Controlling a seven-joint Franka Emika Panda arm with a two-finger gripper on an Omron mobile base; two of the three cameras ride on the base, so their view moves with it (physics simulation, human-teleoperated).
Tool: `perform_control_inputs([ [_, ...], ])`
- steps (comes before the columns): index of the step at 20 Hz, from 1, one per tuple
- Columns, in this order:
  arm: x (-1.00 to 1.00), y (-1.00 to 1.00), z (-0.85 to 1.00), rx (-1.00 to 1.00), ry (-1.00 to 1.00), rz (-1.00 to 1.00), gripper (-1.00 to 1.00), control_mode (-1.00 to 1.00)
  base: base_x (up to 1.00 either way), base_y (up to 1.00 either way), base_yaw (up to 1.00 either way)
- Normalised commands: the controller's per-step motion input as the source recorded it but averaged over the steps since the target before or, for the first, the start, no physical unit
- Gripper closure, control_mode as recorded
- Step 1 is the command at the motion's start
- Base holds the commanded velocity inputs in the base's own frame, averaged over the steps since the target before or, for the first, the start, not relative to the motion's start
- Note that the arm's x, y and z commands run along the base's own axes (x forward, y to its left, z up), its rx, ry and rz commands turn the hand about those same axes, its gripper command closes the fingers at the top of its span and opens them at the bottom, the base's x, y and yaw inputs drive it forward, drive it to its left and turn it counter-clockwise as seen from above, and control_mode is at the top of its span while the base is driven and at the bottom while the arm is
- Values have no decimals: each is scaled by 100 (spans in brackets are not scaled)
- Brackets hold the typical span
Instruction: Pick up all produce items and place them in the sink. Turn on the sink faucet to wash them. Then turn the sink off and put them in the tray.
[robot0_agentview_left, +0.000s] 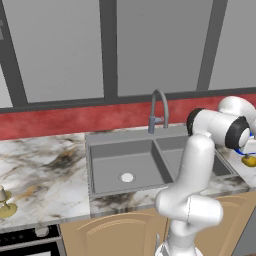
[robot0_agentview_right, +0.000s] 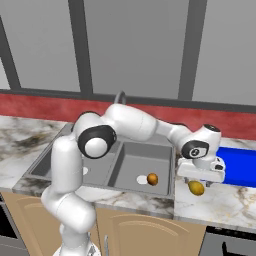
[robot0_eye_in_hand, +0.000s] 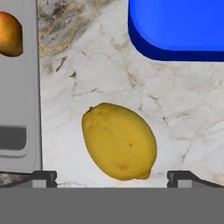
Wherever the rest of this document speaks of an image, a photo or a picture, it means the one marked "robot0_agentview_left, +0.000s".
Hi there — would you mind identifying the grey framed window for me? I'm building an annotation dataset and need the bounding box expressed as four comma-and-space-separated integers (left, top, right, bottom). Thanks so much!
0, 0, 256, 114

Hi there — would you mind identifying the black and silver oven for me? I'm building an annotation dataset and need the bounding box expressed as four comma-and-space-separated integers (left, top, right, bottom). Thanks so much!
0, 224, 67, 256

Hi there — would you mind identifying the silver oven knob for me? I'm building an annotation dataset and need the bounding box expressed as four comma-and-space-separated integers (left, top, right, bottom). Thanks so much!
35, 226, 50, 238

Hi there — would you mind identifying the yellow produce item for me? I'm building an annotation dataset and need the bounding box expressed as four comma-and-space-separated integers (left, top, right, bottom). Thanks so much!
241, 153, 256, 168

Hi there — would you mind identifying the gold candle holder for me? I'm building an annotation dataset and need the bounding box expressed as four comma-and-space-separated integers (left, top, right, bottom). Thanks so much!
0, 185, 19, 220

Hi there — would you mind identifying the tan cupboard door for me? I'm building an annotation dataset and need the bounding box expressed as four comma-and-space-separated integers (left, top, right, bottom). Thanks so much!
195, 191, 256, 256
59, 209, 170, 256

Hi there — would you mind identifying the blue rimmed white tray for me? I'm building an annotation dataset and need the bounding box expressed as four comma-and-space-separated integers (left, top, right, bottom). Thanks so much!
233, 131, 256, 158

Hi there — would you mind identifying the grey double sink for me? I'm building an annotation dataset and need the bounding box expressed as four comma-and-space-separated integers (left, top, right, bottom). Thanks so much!
84, 125, 240, 198

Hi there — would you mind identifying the grey cupboard door handle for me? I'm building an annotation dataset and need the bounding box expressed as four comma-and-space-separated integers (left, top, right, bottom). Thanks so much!
155, 233, 161, 256

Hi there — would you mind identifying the grey sink faucet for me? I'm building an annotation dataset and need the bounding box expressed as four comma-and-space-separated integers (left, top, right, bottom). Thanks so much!
147, 88, 170, 135

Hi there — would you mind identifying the grey dishwasher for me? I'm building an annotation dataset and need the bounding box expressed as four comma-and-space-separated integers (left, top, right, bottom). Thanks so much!
231, 216, 256, 256

